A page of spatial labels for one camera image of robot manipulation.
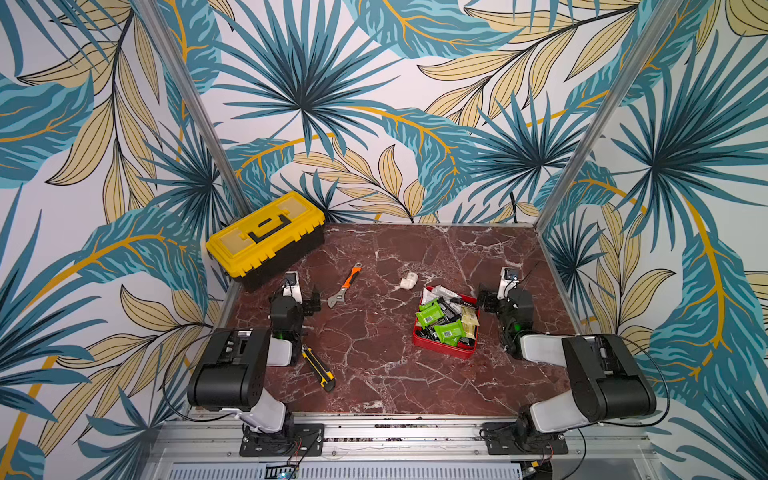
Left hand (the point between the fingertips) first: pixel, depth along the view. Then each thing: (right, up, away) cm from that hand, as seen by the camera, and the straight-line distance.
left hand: (299, 288), depth 92 cm
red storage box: (+48, -16, -9) cm, 52 cm away
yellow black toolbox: (-10, +15, 0) cm, 17 cm away
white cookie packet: (+43, -2, +2) cm, 43 cm away
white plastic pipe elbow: (+35, +1, +8) cm, 36 cm away
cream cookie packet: (+51, -9, -5) cm, 52 cm away
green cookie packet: (+40, -7, -3) cm, 41 cm away
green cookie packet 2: (+45, -12, -7) cm, 48 cm away
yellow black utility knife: (+10, -23, -10) cm, 27 cm away
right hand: (+62, +1, 0) cm, 62 cm away
